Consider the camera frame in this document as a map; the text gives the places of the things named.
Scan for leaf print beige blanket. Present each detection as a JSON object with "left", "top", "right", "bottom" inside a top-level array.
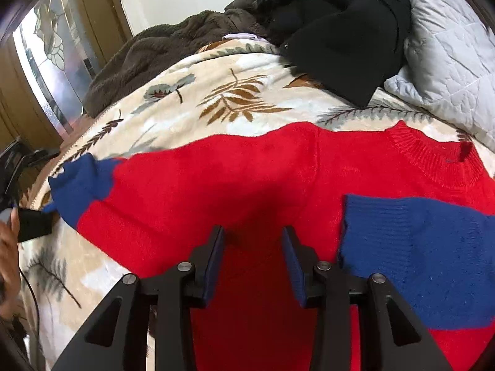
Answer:
[{"left": 19, "top": 42, "right": 495, "bottom": 371}]

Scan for person's left hand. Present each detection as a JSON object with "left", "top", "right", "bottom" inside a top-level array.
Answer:
[{"left": 0, "top": 208, "right": 22, "bottom": 310}]

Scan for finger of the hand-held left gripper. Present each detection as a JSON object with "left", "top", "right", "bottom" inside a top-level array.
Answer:
[{"left": 16, "top": 206, "right": 55, "bottom": 243}]

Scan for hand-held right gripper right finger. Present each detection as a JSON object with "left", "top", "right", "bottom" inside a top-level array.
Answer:
[{"left": 282, "top": 226, "right": 453, "bottom": 371}]

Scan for black cable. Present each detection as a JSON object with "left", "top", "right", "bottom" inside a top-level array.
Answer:
[{"left": 19, "top": 267, "right": 42, "bottom": 356}]

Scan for black garment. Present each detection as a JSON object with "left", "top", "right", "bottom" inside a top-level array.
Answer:
[{"left": 253, "top": 0, "right": 412, "bottom": 109}]

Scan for brown fleece blanket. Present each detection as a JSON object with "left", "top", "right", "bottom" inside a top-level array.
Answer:
[{"left": 83, "top": 0, "right": 271, "bottom": 118}]

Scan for red and blue knit sweater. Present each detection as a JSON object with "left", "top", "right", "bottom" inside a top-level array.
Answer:
[{"left": 48, "top": 121, "right": 495, "bottom": 371}]

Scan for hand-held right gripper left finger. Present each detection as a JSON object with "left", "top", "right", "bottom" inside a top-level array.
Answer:
[{"left": 52, "top": 225, "right": 226, "bottom": 371}]

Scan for stained glass door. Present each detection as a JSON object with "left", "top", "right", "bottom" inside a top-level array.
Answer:
[{"left": 13, "top": 0, "right": 97, "bottom": 136}]

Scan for lavender cloth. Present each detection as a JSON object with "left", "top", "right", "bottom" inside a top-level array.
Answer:
[{"left": 221, "top": 32, "right": 271, "bottom": 45}]

